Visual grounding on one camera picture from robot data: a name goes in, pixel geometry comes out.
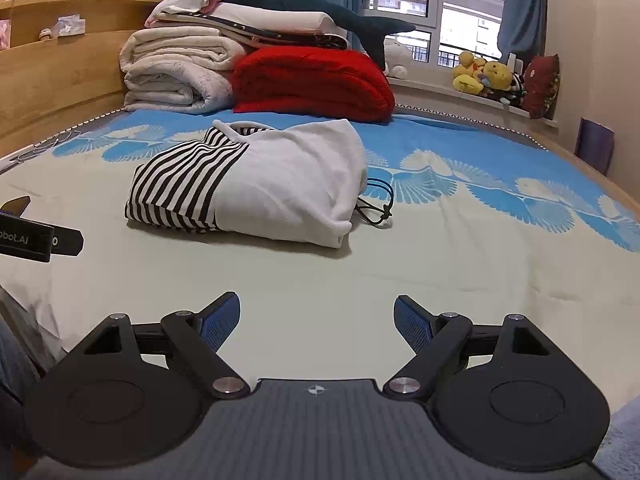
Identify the white striped hooded top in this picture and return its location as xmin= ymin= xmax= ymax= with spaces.
xmin=124 ymin=119 xmax=396 ymax=250

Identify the person's jeans leg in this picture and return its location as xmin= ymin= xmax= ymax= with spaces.
xmin=0 ymin=285 xmax=48 ymax=441

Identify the wooden bed frame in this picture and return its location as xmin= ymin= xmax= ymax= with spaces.
xmin=0 ymin=0 xmax=640 ymax=201

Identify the maroon cushion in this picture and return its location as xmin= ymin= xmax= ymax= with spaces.
xmin=521 ymin=54 xmax=561 ymax=120

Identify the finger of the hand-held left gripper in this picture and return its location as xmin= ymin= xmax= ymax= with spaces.
xmin=50 ymin=227 xmax=84 ymax=261
xmin=0 ymin=196 xmax=32 ymax=217

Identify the blue white printed bed sheet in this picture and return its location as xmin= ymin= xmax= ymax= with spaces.
xmin=0 ymin=107 xmax=640 ymax=411

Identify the tissue pack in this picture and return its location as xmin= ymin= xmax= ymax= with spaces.
xmin=51 ymin=16 xmax=87 ymax=38

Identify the dark blue shark plush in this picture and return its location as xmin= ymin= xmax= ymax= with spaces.
xmin=227 ymin=0 xmax=417 ymax=72

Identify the white folded quilt dark trim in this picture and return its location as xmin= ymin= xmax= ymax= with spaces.
xmin=145 ymin=2 xmax=351 ymax=52

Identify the white plush toy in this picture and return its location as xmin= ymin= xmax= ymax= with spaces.
xmin=382 ymin=35 xmax=416 ymax=80

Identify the large yellow plush toy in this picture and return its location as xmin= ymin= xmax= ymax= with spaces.
xmin=481 ymin=61 xmax=515 ymax=92

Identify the red folded blanket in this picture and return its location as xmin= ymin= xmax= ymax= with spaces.
xmin=231 ymin=46 xmax=397 ymax=123

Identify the window sill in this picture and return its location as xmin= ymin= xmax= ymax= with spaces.
xmin=387 ymin=76 xmax=557 ymax=122

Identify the light blue rug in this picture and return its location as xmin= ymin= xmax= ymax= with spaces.
xmin=595 ymin=397 xmax=640 ymax=480

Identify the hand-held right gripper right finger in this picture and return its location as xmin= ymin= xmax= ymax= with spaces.
xmin=382 ymin=294 xmax=551 ymax=401

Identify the striped plush toy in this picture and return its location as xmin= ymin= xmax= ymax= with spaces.
xmin=487 ymin=77 xmax=528 ymax=108

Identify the white folded blanket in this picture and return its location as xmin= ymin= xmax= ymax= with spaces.
xmin=120 ymin=27 xmax=251 ymax=115

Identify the purple box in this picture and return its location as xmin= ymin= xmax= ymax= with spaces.
xmin=574 ymin=117 xmax=615 ymax=176

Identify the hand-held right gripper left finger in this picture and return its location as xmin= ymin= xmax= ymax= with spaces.
xmin=77 ymin=290 xmax=251 ymax=401

